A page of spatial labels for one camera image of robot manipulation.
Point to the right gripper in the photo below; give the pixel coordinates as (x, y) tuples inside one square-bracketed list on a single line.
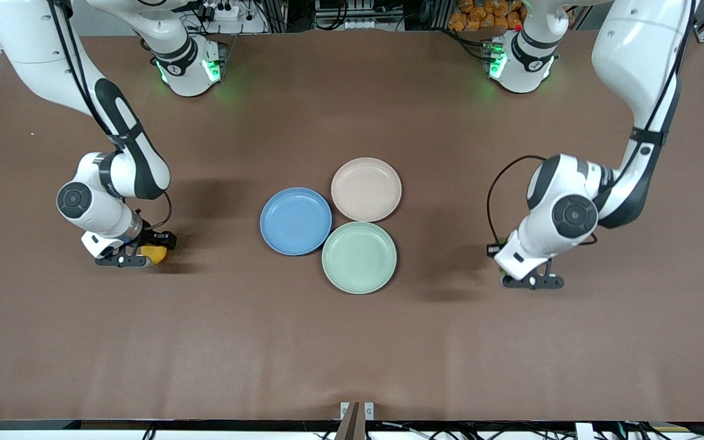
[(155, 238)]

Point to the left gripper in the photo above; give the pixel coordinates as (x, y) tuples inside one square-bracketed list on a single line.
[(490, 253)]

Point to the small yellow lemon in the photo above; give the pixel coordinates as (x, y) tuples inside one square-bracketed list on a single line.
[(156, 255)]

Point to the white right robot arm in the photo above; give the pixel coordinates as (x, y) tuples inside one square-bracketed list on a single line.
[(22, 36)]

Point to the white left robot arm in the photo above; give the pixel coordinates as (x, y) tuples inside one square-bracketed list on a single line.
[(633, 55)]

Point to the pale green round plate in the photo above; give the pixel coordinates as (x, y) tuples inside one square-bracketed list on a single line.
[(359, 258)]

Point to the blue round plate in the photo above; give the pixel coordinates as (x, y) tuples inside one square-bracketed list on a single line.
[(296, 221)]

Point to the beige round plate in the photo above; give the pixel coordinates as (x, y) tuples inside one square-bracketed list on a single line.
[(366, 189)]

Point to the net bag of oranges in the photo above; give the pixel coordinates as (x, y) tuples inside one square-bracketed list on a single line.
[(480, 15)]

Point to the white power strip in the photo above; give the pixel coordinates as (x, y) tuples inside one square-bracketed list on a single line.
[(220, 9)]

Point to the silver table edge bracket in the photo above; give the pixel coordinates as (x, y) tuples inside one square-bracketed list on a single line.
[(344, 408)]

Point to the camera mounting pole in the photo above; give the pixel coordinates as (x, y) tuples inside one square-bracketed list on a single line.
[(352, 429)]

